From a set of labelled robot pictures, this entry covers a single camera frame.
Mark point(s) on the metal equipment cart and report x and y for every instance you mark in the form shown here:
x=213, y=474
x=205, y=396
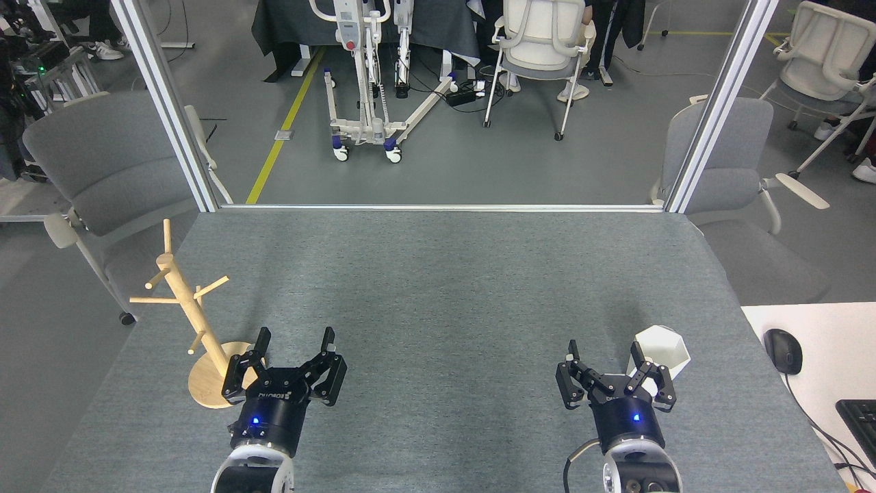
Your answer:
x=41, y=68

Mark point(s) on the wooden cup rack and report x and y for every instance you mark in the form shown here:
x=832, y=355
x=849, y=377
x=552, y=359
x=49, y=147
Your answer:
x=179, y=287

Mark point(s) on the white desk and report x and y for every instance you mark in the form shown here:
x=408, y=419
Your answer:
x=835, y=342

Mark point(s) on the black power strip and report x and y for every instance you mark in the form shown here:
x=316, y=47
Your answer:
x=462, y=96

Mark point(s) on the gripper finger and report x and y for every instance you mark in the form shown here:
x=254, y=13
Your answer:
x=332, y=380
x=568, y=387
x=236, y=380
x=662, y=390

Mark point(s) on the table with dark cloth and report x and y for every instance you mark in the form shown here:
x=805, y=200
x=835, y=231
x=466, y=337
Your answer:
x=438, y=27

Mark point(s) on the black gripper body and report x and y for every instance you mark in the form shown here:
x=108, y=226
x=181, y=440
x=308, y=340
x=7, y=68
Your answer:
x=626, y=418
x=274, y=411

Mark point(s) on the person's white shoe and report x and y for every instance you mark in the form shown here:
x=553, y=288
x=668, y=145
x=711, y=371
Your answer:
x=826, y=131
x=573, y=92
x=510, y=82
x=866, y=171

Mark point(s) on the silver frame post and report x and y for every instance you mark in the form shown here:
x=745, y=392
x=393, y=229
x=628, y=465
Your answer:
x=164, y=89
x=718, y=103

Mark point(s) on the black computer mouse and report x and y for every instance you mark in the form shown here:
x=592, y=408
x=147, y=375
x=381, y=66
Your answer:
x=783, y=350

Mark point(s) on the grey upholstered chair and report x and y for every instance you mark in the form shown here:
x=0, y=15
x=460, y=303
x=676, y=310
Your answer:
x=116, y=164
x=736, y=157

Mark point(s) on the person with white shoes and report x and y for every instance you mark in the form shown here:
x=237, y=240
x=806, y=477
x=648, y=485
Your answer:
x=104, y=49

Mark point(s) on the white mesh office chair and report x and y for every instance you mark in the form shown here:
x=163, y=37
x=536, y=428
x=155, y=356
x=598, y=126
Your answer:
x=544, y=41
x=828, y=48

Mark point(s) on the person in dark trousers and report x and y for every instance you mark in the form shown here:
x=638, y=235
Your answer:
x=609, y=34

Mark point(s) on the white stand on wheels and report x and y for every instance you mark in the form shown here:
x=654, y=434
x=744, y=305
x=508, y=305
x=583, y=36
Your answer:
x=375, y=127

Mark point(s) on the white hexagonal cup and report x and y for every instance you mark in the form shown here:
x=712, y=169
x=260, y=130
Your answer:
x=662, y=346

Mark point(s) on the black keyboard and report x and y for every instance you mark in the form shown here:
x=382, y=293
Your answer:
x=861, y=421

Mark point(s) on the silver frame rail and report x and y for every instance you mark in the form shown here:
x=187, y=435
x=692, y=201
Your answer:
x=438, y=207

